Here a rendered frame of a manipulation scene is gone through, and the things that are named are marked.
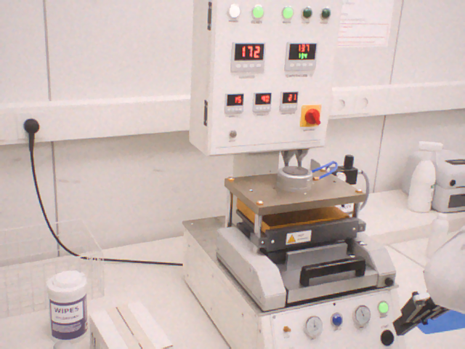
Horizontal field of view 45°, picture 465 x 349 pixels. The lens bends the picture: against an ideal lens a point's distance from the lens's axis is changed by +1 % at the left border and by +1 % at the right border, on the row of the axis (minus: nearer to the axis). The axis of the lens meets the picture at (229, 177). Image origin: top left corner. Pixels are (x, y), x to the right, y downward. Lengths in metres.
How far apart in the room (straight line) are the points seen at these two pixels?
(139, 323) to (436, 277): 0.65
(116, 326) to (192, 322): 0.24
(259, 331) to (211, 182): 0.78
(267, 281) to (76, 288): 0.43
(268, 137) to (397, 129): 0.95
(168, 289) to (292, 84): 0.64
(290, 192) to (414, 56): 1.08
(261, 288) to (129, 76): 0.78
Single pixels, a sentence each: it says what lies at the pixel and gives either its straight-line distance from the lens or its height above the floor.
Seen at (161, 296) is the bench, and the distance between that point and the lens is 1.52.
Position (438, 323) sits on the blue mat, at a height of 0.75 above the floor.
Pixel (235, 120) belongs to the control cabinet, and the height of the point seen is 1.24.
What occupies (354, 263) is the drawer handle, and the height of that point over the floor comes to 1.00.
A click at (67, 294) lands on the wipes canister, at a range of 1.30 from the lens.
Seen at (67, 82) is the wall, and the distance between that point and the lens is 1.60.
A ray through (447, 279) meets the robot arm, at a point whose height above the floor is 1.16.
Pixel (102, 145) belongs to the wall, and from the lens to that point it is 1.66.
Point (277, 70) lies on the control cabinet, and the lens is 1.34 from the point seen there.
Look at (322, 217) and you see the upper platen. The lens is 1.27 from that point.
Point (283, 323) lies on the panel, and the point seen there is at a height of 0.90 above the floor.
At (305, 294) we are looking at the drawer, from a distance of 1.18.
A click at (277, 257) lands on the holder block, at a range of 1.24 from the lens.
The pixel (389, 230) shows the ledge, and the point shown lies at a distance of 1.92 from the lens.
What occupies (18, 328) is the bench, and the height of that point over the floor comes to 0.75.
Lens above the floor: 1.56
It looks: 20 degrees down
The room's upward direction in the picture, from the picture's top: 3 degrees clockwise
